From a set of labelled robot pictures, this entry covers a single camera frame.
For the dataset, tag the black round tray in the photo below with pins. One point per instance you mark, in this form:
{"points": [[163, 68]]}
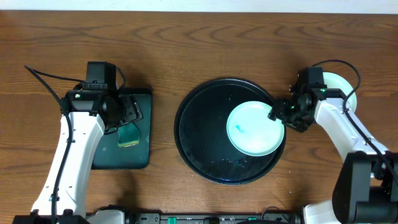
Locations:
{"points": [[201, 137]]}

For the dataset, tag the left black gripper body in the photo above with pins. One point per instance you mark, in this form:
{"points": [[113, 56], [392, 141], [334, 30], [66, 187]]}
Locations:
{"points": [[129, 109]]}

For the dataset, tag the mint plate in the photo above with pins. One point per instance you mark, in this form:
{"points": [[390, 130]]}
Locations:
{"points": [[333, 80], [250, 130]]}

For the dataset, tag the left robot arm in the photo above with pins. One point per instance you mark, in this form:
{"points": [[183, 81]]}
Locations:
{"points": [[83, 146]]}

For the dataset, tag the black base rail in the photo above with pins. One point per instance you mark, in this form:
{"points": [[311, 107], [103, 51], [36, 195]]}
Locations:
{"points": [[199, 218]]}

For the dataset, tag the black rectangular water tray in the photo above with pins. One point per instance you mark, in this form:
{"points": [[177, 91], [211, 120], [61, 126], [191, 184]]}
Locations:
{"points": [[109, 155]]}

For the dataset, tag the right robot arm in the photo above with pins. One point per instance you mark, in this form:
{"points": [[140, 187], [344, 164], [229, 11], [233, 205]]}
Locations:
{"points": [[366, 189]]}

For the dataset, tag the green scouring sponge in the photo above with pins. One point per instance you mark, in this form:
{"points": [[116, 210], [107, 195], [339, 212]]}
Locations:
{"points": [[128, 135]]}

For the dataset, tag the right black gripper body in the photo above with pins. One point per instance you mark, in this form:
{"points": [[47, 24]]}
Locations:
{"points": [[289, 114]]}

